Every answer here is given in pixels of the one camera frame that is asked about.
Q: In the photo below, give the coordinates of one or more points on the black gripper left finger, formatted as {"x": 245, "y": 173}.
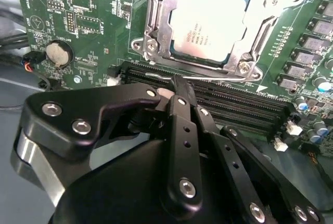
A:
{"x": 65, "y": 109}

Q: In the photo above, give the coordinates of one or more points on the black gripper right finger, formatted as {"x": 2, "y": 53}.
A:
{"x": 234, "y": 153}

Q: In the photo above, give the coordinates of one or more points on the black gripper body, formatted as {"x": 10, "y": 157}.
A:
{"x": 117, "y": 195}

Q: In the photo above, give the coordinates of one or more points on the metal locking lever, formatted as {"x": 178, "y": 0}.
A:
{"x": 216, "y": 78}

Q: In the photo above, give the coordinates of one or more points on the silver CPU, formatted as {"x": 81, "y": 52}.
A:
{"x": 208, "y": 21}

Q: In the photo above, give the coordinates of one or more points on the metal socket cover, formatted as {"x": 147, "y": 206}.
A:
{"x": 167, "y": 11}

